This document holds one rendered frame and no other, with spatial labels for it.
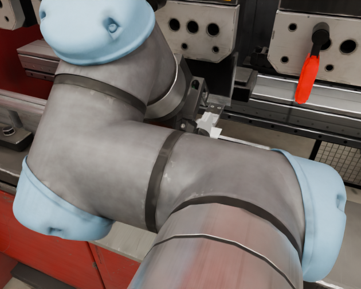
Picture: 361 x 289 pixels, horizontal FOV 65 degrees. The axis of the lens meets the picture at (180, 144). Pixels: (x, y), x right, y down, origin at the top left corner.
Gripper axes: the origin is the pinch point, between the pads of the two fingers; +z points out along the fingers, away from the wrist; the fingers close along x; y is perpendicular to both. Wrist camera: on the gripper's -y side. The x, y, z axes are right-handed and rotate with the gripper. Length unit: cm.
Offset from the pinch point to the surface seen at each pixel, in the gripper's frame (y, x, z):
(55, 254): -40, 41, 33
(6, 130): -7.0, 48.7, 7.1
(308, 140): 53, -41, 177
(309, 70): 9.8, -16.3, -15.3
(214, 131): 4.7, -3.0, 6.3
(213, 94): 9.0, -2.8, -2.8
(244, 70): 24.6, -3.7, 18.8
